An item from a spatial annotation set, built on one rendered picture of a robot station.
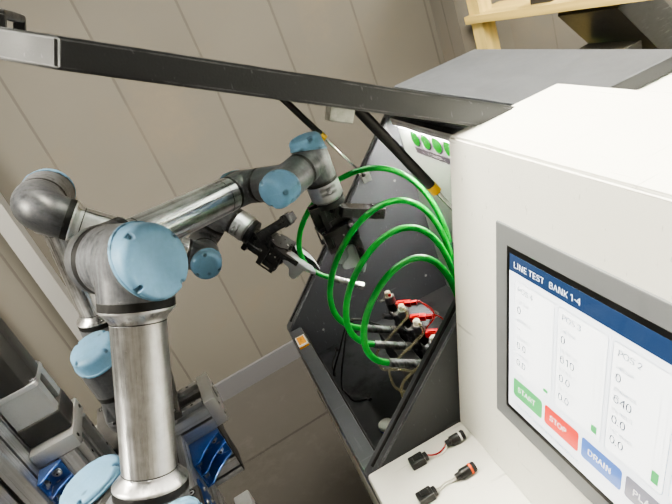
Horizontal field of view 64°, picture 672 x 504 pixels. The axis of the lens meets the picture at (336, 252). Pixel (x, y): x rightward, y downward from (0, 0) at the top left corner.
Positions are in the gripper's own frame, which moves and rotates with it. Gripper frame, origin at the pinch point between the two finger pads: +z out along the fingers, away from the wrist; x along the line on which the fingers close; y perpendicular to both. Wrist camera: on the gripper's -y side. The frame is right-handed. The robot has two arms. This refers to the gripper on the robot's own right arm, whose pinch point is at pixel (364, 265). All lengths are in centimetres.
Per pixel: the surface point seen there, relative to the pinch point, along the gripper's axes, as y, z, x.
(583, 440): -4, 0, 69
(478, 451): 2.3, 22.6, 44.2
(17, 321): 132, 24, -148
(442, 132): -28.2, -23.1, 2.3
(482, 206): -11, -25, 45
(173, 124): 26, -27, -156
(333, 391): 20.4, 25.7, 4.5
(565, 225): -11, -28, 63
